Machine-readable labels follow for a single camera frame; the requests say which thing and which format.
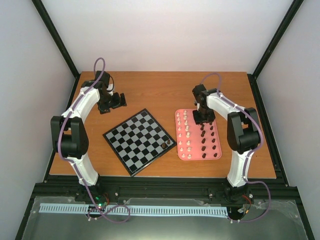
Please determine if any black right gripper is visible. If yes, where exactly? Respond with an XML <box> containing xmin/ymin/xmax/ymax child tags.
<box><xmin>192</xmin><ymin>106</ymin><xmax>216</xmax><ymax>125</ymax></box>

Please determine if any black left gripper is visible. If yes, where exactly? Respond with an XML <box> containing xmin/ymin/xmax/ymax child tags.
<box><xmin>98</xmin><ymin>92</ymin><xmax>128</xmax><ymax>115</ymax></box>

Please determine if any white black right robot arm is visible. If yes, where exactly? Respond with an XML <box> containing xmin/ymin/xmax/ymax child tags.
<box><xmin>192</xmin><ymin>84</ymin><xmax>263</xmax><ymax>188</ymax></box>

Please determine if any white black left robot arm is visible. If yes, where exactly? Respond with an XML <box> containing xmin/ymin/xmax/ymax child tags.
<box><xmin>50</xmin><ymin>71</ymin><xmax>127</xmax><ymax>202</ymax></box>

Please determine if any pink plastic tray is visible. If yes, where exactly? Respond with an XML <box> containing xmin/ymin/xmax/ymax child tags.
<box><xmin>175</xmin><ymin>109</ymin><xmax>222</xmax><ymax>161</ymax></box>

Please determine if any black white chessboard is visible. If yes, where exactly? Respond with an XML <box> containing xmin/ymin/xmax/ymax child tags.
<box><xmin>103</xmin><ymin>108</ymin><xmax>177</xmax><ymax>177</ymax></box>

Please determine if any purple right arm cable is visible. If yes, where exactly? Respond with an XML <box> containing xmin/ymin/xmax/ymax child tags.
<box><xmin>199</xmin><ymin>72</ymin><xmax>272</xmax><ymax>223</ymax></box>

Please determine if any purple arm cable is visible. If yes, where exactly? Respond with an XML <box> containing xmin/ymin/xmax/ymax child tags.
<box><xmin>199</xmin><ymin>72</ymin><xmax>272</xmax><ymax>223</ymax></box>
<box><xmin>56</xmin><ymin>57</ymin><xmax>131</xmax><ymax>223</ymax></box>

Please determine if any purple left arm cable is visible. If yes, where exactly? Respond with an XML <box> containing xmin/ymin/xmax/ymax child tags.
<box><xmin>56</xmin><ymin>57</ymin><xmax>131</xmax><ymax>223</ymax></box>

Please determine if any black aluminium frame base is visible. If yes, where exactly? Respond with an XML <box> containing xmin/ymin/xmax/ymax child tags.
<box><xmin>16</xmin><ymin>71</ymin><xmax>314</xmax><ymax>240</ymax></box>

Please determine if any black left frame post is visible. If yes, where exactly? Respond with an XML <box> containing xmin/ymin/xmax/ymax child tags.
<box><xmin>31</xmin><ymin>0</ymin><xmax>80</xmax><ymax>79</ymax></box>

